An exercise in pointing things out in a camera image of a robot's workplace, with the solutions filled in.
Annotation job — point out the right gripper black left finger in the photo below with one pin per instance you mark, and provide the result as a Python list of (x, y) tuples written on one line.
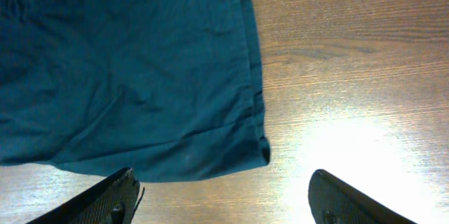
[(113, 200)]

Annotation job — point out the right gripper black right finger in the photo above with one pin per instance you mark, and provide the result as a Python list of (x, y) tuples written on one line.
[(332, 201)]

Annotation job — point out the dark blue shorts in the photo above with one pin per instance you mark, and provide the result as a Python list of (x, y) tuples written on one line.
[(170, 88)]

